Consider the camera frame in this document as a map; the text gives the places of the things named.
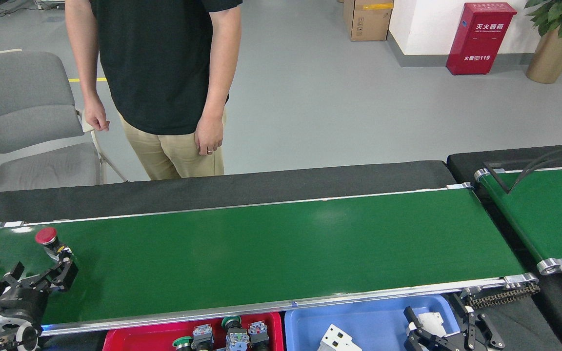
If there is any grey office chair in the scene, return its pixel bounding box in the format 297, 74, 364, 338
0, 49, 129, 193

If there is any brown cardboard box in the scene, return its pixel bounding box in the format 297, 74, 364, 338
343, 0, 395, 42

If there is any short green conveyor belt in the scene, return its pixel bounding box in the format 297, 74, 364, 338
474, 166, 562, 276

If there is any person's right hand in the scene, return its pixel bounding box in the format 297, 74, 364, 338
83, 95, 111, 132

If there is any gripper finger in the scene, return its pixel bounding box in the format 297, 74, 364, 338
404, 306, 460, 351
449, 292, 506, 351

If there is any conveyor drive chain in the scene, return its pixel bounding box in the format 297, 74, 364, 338
462, 284, 541, 309

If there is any long green conveyor belt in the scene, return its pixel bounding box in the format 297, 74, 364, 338
0, 182, 540, 342

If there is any potted green plant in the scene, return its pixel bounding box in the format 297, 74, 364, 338
525, 0, 562, 84

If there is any black guide bar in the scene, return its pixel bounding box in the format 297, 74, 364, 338
484, 162, 542, 194

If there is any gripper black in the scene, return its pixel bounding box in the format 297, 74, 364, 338
0, 246, 79, 326

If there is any red push button switch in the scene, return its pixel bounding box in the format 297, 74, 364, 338
35, 227, 73, 259

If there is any person's left hand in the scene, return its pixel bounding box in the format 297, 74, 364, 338
195, 115, 224, 156

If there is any blue plastic bin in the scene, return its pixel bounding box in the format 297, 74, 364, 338
284, 294, 461, 351

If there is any person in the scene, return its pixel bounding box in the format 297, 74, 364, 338
65, 0, 242, 181

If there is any red fire extinguisher box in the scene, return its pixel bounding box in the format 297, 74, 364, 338
446, 2, 517, 76

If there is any red plastic bin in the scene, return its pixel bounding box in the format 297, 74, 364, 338
102, 312, 284, 351

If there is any long black felt cover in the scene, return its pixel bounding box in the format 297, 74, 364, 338
0, 160, 457, 222

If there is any white circuit breaker red lever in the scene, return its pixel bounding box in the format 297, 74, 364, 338
415, 312, 450, 337

